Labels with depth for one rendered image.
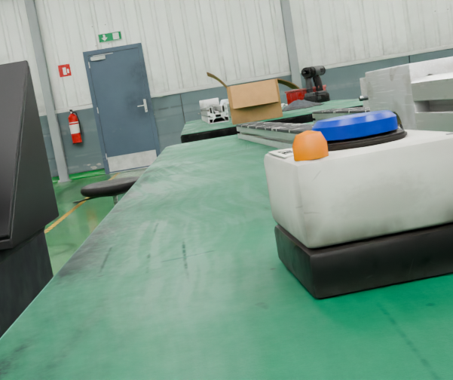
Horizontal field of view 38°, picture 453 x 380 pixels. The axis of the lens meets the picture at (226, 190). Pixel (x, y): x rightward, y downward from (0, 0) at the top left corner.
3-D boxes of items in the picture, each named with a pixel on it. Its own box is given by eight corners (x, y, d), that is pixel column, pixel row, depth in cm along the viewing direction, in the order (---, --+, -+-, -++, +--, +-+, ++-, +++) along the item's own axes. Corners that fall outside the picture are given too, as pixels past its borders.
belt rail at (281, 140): (238, 138, 160) (236, 126, 159) (254, 136, 160) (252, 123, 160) (370, 171, 65) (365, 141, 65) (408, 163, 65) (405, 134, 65)
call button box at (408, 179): (278, 261, 36) (260, 147, 35) (446, 228, 37) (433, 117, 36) (314, 301, 28) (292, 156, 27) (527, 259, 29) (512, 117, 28)
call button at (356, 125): (307, 160, 33) (301, 121, 33) (383, 146, 34) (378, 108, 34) (329, 165, 29) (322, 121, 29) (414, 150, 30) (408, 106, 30)
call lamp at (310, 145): (290, 159, 29) (286, 133, 29) (323, 154, 29) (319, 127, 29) (298, 161, 27) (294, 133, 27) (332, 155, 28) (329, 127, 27)
